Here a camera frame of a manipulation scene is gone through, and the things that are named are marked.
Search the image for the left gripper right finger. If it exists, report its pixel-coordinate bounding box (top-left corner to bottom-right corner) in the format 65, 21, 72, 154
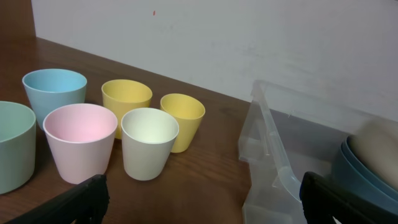
299, 172, 397, 224

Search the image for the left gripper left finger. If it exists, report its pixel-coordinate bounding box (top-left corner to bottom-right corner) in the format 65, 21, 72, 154
6, 174, 109, 224

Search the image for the large beige bowl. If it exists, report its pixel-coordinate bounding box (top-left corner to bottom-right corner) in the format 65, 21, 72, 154
352, 119, 397, 189

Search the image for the pink cup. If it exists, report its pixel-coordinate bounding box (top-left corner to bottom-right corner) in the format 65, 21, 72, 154
43, 103, 118, 184

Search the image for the clear plastic storage bin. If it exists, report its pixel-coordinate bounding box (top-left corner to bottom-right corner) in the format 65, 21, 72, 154
238, 80, 374, 223

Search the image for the cream white cup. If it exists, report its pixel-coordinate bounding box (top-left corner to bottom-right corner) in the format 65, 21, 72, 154
121, 108, 179, 181

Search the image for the mint green cup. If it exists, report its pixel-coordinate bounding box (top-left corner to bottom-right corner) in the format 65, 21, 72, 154
1, 101, 36, 194

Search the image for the yellow cup left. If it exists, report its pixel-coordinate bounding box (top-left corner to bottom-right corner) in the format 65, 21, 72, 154
101, 79, 153, 139

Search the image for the yellow cup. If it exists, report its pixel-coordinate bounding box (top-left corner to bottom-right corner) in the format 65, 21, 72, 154
101, 79, 153, 139
160, 93, 206, 153

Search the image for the light blue cup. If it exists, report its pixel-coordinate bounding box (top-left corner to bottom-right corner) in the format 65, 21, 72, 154
22, 68, 87, 128

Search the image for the yellow cup right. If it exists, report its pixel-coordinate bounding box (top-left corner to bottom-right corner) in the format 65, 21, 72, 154
160, 93, 206, 153

